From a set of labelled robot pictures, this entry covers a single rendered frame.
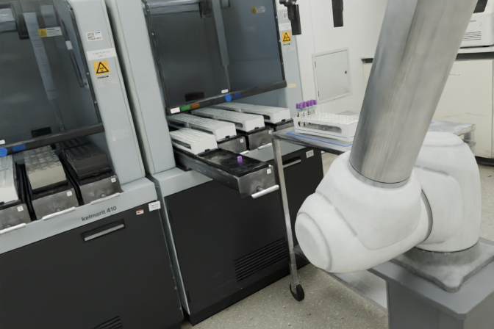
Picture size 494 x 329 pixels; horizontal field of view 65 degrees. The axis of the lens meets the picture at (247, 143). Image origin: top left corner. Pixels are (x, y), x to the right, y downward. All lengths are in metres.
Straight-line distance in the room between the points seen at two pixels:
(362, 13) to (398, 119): 3.38
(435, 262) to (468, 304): 0.09
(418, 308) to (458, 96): 2.61
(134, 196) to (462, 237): 1.11
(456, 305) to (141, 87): 1.24
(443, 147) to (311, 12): 2.79
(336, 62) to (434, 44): 3.15
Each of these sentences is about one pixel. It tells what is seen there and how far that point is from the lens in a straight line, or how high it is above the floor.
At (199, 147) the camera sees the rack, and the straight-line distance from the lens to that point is 1.50.
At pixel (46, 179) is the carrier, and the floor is 0.85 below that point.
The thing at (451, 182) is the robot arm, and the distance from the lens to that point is 0.79.
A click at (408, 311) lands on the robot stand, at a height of 0.60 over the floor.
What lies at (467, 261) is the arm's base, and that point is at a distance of 0.90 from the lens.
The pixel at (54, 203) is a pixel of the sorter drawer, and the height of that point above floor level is 0.78.
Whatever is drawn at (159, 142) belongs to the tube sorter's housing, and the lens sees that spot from 1.61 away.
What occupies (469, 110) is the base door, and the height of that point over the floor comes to 0.44.
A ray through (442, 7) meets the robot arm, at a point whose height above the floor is 1.21.
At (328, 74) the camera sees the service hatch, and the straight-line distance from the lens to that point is 3.59.
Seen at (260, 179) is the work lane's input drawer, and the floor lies 0.78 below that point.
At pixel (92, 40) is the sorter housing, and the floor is 1.29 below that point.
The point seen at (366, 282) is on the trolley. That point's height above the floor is 0.28.
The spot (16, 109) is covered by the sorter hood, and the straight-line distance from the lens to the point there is 1.50.
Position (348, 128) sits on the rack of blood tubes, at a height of 0.87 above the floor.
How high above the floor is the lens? 1.21
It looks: 15 degrees down
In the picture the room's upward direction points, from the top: 9 degrees counter-clockwise
